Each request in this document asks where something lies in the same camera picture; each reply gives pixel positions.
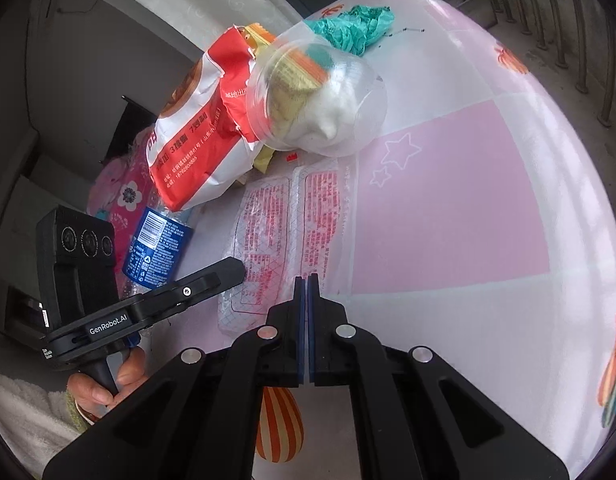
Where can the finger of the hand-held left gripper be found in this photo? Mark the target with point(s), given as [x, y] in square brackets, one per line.
[203, 282]

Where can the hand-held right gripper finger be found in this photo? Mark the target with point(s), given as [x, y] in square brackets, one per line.
[301, 320]
[312, 320]

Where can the person's left forearm white sleeve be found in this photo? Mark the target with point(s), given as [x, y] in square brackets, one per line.
[23, 415]

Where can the person's left hand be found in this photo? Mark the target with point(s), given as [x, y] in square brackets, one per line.
[93, 395]

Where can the blue label plastic bottle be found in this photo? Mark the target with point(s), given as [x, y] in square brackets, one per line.
[158, 240]

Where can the clear red print plastic packet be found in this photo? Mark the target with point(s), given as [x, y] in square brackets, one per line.
[260, 240]
[323, 220]

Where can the pink floral packet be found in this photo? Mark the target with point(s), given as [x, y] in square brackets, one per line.
[125, 195]

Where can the red white paper bag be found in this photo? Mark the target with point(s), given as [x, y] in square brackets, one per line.
[188, 160]

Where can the yellow wrapper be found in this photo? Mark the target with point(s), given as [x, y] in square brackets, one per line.
[264, 157]

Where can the black board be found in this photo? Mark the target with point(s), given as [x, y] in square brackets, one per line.
[130, 130]

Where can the pink white printed tablecloth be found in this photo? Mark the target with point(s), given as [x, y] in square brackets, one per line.
[437, 185]

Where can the clear plastic cup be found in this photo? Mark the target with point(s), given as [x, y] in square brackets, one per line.
[360, 110]

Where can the teal crumpled paper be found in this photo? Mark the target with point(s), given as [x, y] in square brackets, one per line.
[353, 27]

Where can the metal railing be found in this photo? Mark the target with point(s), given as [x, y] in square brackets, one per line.
[582, 55]

